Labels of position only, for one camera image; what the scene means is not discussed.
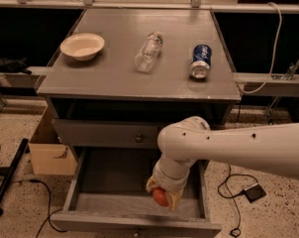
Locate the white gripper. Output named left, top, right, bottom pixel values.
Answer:
left=146, top=158, right=191, bottom=212

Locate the red apple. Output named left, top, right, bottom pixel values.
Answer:
left=152, top=187, right=169, bottom=207

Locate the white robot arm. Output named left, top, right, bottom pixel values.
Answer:
left=146, top=116, right=299, bottom=211

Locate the open grey lower drawer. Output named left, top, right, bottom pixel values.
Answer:
left=51, top=149, right=221, bottom=238

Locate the closed grey upper drawer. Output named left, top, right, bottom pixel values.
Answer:
left=50, top=118, right=226, bottom=152

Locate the grey drawer cabinet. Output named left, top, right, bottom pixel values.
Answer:
left=38, top=9, right=241, bottom=156

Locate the black foot pedal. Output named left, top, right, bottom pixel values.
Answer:
left=244, top=183, right=266, bottom=203

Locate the cardboard box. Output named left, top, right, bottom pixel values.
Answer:
left=29, top=108, right=77, bottom=176

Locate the blue soda can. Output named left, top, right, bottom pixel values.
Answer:
left=189, top=45, right=212, bottom=79

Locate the clear plastic water bottle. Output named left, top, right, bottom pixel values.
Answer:
left=135, top=32, right=163, bottom=72

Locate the black metal stand bar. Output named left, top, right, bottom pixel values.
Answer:
left=0, top=138, right=30, bottom=219

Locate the white paper bowl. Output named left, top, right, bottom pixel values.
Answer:
left=60, top=33, right=105, bottom=61

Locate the black bag on shelf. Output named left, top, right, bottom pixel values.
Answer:
left=0, top=58, right=32, bottom=74

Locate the black pedal cable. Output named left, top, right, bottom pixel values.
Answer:
left=217, top=164, right=259, bottom=238

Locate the white hanging cable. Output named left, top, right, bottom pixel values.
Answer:
left=242, top=1, right=284, bottom=95

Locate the black floor cable left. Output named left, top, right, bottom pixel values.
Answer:
left=10, top=178, right=68, bottom=238

